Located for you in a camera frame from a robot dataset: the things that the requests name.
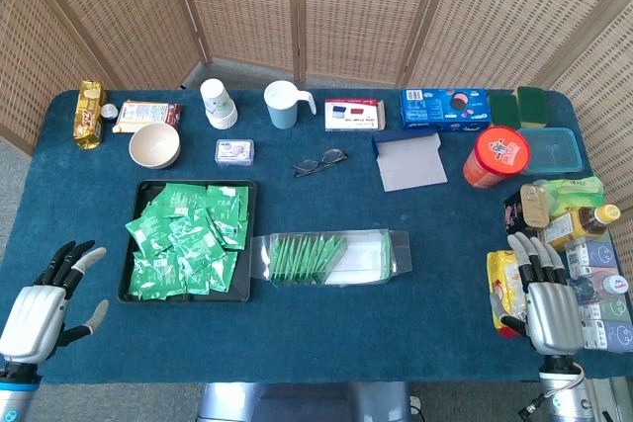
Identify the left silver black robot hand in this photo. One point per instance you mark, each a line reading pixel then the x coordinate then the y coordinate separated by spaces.
pixel 34 323

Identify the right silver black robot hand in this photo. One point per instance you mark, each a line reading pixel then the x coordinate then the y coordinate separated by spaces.
pixel 554 318

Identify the clear plastic display box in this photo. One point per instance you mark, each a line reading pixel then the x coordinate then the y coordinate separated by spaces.
pixel 366 256

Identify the green tea bag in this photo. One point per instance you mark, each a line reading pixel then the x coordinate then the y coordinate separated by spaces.
pixel 336 259
pixel 236 240
pixel 324 259
pixel 193 249
pixel 148 236
pixel 212 224
pixel 330 259
pixel 312 259
pixel 155 276
pixel 198 279
pixel 289 259
pixel 155 212
pixel 306 259
pixel 283 259
pixel 180 220
pixel 295 259
pixel 175 197
pixel 318 259
pixel 227 202
pixel 223 271
pixel 300 259

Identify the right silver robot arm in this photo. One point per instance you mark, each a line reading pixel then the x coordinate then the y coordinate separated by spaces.
pixel 564 397

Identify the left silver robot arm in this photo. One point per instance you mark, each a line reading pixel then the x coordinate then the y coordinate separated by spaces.
pixel 17 399

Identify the yellow snack bag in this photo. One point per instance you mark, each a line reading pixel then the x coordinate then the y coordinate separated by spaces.
pixel 504 283

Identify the blue cookie box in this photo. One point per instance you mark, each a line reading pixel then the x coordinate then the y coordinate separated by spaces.
pixel 440 108

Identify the white red card box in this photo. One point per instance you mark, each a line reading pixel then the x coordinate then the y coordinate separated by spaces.
pixel 353 115

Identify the pastel green tissue pack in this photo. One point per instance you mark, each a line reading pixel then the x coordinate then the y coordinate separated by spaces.
pixel 613 311

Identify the pastel purple tissue pack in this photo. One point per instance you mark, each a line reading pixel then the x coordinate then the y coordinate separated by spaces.
pixel 613 335

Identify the clear bottle red white cap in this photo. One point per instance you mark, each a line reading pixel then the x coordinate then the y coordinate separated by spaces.
pixel 618 286

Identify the pastel blue tissue pack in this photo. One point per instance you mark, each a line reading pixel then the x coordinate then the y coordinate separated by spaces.
pixel 601 256

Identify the yellow drink bottle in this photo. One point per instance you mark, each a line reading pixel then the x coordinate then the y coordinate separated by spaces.
pixel 573 227

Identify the gold tin can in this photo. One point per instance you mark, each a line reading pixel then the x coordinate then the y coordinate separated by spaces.
pixel 535 204

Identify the green wet wipes pack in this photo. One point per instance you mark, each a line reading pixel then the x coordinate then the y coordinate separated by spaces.
pixel 573 194

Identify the black plastic tray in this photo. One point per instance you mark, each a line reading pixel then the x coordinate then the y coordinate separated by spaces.
pixel 198 298

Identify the teal plastic food container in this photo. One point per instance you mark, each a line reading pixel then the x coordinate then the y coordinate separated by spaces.
pixel 554 150

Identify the orange canister red lid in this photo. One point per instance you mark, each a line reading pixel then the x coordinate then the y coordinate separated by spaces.
pixel 497 155

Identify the blue carpet table cloth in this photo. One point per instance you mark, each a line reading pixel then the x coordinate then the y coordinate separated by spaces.
pixel 346 333

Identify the blue white open carton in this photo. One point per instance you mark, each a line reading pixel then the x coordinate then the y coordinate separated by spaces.
pixel 413 165

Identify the green yellow scouring sponge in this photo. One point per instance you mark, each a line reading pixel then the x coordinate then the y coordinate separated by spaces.
pixel 533 106

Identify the dark green scouring sponge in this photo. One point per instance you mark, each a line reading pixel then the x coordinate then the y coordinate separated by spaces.
pixel 503 110

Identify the beige bowl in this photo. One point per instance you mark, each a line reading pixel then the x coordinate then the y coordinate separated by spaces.
pixel 154 145

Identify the gold biscuit pack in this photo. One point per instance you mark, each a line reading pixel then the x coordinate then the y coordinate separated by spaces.
pixel 89 115

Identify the small white tealight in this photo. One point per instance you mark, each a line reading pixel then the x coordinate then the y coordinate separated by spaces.
pixel 109 111

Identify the grey robot torso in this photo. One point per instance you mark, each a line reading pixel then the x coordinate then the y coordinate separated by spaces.
pixel 297 402

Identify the white paper cup stack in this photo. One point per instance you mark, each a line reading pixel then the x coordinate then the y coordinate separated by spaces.
pixel 218 106

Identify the woven bamboo folding screen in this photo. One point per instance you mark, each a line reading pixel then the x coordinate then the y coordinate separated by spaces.
pixel 346 7

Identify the thin frame eyeglasses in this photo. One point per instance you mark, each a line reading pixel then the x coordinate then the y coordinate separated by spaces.
pixel 335 155

